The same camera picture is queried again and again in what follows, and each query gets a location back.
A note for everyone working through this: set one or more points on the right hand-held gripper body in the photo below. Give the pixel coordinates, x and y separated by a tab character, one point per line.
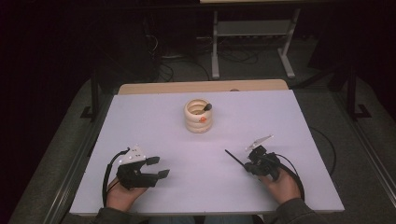
264	160

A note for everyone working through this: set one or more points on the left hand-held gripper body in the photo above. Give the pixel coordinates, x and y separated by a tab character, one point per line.
134	177

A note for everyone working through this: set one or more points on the thin black makeup brush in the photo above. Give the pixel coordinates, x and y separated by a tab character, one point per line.
236	158

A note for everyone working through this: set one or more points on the cream ribbed brush holder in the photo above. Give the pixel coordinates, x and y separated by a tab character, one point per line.
197	123

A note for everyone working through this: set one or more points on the large black makeup brush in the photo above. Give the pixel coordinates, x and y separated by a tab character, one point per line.
206	107

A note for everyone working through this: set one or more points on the person's left hand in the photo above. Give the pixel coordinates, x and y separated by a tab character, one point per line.
123	197

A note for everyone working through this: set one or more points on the person's right hand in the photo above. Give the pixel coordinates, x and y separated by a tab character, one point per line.
281	188

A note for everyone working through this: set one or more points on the black stand foot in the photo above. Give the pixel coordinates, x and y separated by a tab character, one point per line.
93	99
353	99

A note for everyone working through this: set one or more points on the grey metal stand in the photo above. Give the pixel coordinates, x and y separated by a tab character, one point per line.
252	28

